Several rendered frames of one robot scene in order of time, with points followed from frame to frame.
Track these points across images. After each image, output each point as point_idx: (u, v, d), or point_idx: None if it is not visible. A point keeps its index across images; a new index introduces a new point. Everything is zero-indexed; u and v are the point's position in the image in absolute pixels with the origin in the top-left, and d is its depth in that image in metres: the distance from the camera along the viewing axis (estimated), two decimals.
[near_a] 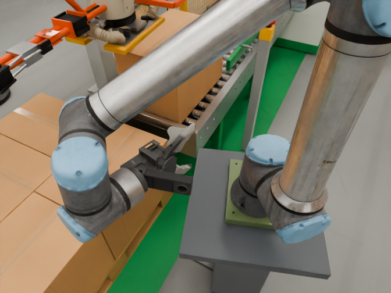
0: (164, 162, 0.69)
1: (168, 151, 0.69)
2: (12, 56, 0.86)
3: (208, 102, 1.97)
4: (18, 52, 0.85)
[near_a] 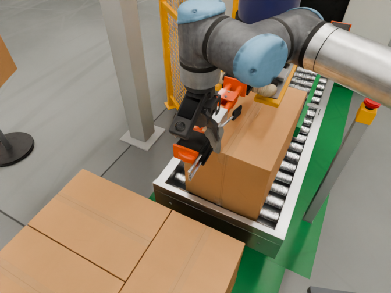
0: (206, 115, 0.69)
1: (214, 124, 0.70)
2: None
3: (278, 180, 1.68)
4: (215, 120, 0.85)
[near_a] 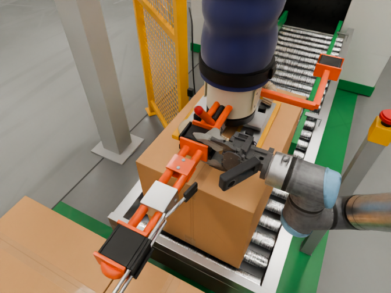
0: None
1: (226, 170, 0.80)
2: (149, 209, 0.65)
3: (269, 209, 1.35)
4: (159, 207, 0.64)
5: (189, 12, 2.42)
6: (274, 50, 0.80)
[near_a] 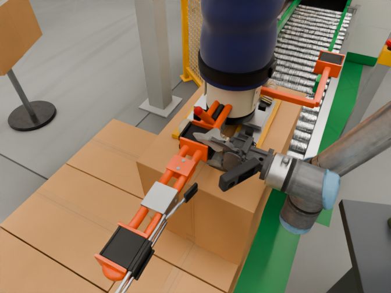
0: None
1: (225, 170, 0.80)
2: (149, 210, 0.66)
3: (299, 129, 1.76)
4: (159, 208, 0.64)
5: None
6: (274, 49, 0.79)
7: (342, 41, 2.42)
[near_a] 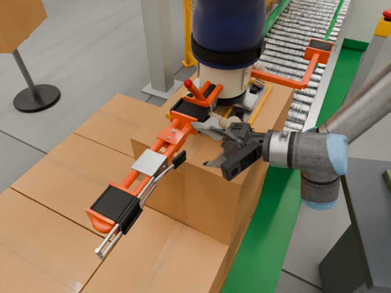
0: None
1: None
2: (139, 174, 0.69)
3: None
4: (148, 172, 0.68)
5: None
6: (262, 29, 0.84)
7: (341, 24, 2.47)
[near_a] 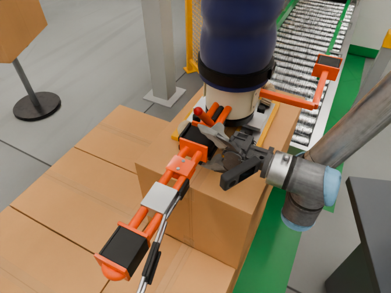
0: None
1: None
2: (149, 210, 0.65)
3: (304, 115, 1.78)
4: (159, 208, 0.64)
5: None
6: (273, 51, 0.80)
7: (345, 31, 2.44)
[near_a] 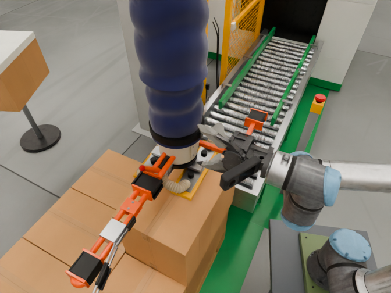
0: None
1: None
2: (105, 239, 0.96)
3: None
4: (112, 238, 0.95)
5: None
6: (200, 120, 1.11)
7: None
